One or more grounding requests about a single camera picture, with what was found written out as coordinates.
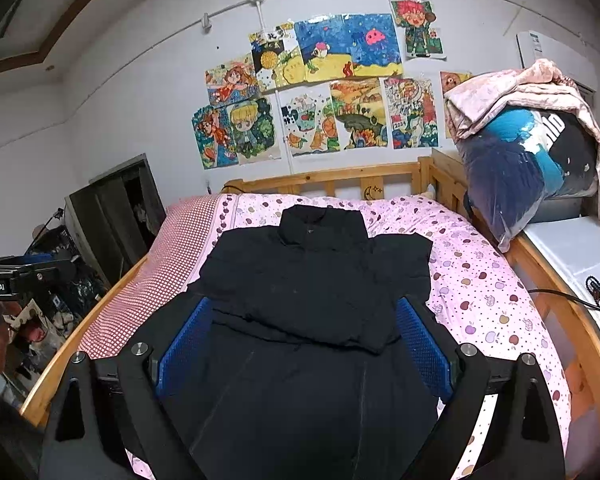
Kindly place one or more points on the fish and cup drawing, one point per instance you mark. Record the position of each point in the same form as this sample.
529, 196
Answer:
309, 120

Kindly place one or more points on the orange landscape drawing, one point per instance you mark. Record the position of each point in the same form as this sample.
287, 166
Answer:
359, 109

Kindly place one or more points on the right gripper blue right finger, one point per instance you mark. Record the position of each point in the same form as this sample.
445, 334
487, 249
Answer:
430, 346

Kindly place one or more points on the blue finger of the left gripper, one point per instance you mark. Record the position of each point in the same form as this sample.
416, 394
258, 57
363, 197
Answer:
36, 258

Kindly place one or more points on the wooden bed frame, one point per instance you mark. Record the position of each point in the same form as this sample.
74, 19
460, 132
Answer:
446, 174

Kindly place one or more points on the blond boy drawing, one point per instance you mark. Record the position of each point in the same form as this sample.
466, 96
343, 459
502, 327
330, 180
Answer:
253, 131

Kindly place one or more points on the mermaid girl drawing upper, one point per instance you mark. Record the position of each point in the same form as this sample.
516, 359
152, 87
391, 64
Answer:
232, 82

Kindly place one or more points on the sun and stars drawing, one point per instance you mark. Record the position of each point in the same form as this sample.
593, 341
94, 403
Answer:
277, 58

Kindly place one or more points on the colourful doodle drawing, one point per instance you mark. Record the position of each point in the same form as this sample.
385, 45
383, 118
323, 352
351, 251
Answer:
412, 113

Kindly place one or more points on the pink apple print quilt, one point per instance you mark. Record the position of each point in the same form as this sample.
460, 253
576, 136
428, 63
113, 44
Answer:
475, 294

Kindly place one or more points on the pink floral blanket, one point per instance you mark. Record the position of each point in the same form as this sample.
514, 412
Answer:
476, 101

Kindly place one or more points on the blue clothes in plastic bag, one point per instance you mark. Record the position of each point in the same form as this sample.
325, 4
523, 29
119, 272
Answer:
528, 165

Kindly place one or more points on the black puffer jacket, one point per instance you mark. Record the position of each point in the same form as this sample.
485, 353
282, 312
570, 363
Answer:
305, 374

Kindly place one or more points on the red hair girl drawing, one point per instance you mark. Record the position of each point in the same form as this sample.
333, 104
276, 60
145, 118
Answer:
215, 143

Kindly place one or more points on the blue sea yellow sand painting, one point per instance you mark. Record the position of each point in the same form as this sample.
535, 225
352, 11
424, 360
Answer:
342, 46

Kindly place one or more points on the white air conditioner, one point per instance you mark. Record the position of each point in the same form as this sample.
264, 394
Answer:
533, 45

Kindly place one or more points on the yellow bear drawing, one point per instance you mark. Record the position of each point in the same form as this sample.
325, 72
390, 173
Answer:
448, 81

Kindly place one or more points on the dark doorway wardrobe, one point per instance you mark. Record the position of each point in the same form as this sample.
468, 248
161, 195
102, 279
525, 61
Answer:
115, 218

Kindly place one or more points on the red hair soldier drawing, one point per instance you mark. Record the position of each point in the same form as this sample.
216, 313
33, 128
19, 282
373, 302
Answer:
416, 18

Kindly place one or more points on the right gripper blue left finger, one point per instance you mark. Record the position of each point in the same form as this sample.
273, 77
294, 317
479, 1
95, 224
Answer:
179, 361

